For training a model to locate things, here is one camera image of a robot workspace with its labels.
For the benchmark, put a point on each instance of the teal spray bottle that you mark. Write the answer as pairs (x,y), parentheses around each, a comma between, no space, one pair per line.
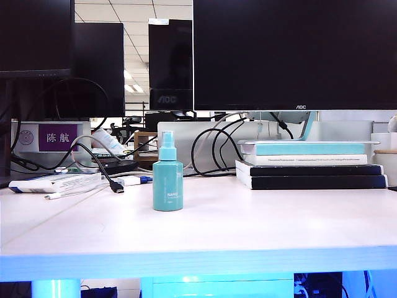
(167,183)

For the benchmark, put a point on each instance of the white blue VGA connector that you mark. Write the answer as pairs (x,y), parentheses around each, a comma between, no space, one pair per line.
(136,180)

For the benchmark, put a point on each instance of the white desk partition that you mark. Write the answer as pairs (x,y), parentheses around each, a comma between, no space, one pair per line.
(183,136)

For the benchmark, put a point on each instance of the clear plastic bottle lid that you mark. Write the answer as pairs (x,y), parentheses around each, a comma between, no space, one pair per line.
(167,138)

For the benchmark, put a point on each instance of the white panel with round sticker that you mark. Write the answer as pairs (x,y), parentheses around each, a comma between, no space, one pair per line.
(26,136)

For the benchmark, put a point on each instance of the plain black monitor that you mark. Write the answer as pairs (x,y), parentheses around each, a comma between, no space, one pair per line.
(99,68)

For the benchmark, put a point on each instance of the large black AOC monitor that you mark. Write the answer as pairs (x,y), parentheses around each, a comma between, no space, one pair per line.
(291,52)

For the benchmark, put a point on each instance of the white teal monitor stand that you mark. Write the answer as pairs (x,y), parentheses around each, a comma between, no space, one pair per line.
(297,119)

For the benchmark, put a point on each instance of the black office chair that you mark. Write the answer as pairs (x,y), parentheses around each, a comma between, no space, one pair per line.
(131,120)

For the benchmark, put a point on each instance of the teal book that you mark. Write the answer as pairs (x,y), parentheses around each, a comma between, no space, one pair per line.
(310,149)

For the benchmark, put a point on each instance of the black monitor with button row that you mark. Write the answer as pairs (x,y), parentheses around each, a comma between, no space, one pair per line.
(34,34)

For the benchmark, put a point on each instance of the white book with spine print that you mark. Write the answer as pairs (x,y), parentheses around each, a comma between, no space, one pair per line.
(310,159)

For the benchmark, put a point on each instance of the white under-desk drawer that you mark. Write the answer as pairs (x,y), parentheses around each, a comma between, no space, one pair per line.
(217,287)

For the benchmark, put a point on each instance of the flat black device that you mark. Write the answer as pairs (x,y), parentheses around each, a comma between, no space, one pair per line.
(118,166)

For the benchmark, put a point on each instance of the cyan lit table leg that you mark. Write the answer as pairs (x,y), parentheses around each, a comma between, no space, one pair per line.
(56,288)

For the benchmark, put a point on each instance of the white jar with wooden lid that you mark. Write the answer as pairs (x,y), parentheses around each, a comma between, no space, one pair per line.
(386,155)

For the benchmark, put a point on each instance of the white tube with print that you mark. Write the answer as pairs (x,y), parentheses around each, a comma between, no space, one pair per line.
(107,139)

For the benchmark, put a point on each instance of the purple name sign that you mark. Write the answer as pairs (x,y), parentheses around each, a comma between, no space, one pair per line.
(57,137)

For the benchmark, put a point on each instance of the brown wooden box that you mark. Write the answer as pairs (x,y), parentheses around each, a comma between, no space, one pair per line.
(145,149)

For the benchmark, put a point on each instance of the small distant AOC monitor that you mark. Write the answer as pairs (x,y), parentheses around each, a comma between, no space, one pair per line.
(170,52)

